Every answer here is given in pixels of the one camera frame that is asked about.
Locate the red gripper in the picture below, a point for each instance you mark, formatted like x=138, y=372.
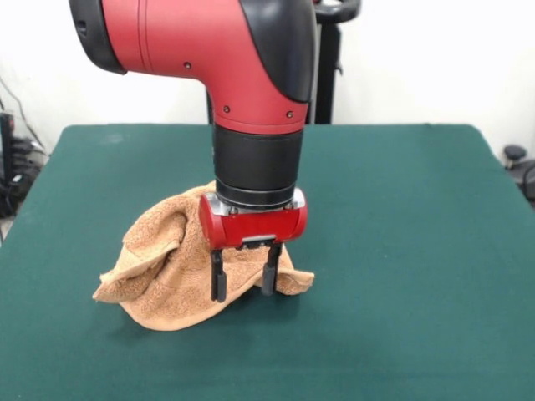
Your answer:
x=259, y=229

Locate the tan terry cloth towel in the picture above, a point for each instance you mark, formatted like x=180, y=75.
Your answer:
x=167, y=271

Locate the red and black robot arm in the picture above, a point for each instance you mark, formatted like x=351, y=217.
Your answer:
x=217, y=54

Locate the dark green table cloth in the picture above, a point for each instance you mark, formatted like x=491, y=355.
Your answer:
x=418, y=271

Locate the black electronics box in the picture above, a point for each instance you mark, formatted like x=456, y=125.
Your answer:
x=6, y=167

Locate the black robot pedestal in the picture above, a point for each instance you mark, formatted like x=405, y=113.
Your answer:
x=330, y=62

